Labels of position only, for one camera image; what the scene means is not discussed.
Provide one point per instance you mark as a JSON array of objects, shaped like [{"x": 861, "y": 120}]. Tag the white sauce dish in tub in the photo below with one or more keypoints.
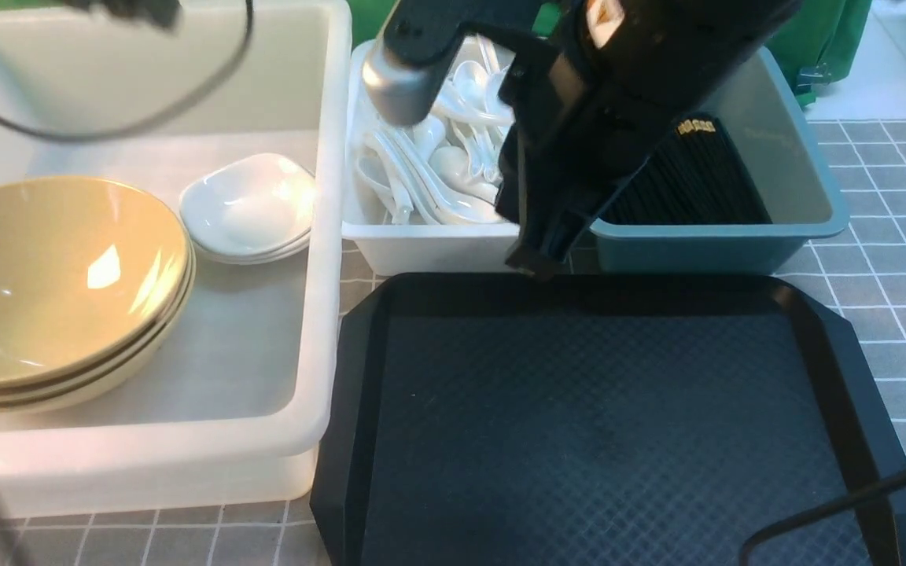
[{"x": 291, "y": 248}]

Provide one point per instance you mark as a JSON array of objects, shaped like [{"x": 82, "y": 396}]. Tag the grey checked tablecloth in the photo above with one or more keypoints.
[{"x": 861, "y": 274}]

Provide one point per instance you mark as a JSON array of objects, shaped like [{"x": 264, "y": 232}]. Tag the white plastic spoon bin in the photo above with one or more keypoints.
[{"x": 418, "y": 247}]

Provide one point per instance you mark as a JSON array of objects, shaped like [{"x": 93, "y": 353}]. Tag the black plastic serving tray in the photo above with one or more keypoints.
[{"x": 491, "y": 419}]

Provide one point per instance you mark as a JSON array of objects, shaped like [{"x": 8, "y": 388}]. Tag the stacked yellow bowl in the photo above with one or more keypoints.
[
  {"x": 112, "y": 372},
  {"x": 78, "y": 318}
]

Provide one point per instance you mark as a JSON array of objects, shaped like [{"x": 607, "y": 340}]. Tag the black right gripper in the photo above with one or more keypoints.
[{"x": 587, "y": 118}]

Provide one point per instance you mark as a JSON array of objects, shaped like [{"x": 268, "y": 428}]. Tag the blue plastic chopstick bin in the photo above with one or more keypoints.
[{"x": 768, "y": 129}]

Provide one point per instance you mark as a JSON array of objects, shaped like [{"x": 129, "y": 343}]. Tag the large white plastic tub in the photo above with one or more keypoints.
[{"x": 238, "y": 396}]

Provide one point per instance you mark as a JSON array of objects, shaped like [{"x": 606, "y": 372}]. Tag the stacked yellow bowl bottom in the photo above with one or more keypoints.
[{"x": 112, "y": 372}]

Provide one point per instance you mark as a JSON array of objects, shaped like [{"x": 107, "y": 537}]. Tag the stacked yellow bowl top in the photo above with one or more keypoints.
[{"x": 78, "y": 318}]

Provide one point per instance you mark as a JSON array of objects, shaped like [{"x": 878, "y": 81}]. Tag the pile of black chopsticks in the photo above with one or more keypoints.
[{"x": 696, "y": 177}]

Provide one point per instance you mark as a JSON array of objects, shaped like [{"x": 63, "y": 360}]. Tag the white square sauce dish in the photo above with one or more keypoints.
[{"x": 251, "y": 206}]

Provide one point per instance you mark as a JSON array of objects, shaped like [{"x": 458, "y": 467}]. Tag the pile of white spoons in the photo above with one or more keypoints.
[{"x": 443, "y": 171}]

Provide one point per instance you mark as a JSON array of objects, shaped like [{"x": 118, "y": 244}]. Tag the yellow-green noodle bowl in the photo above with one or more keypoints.
[{"x": 83, "y": 208}]

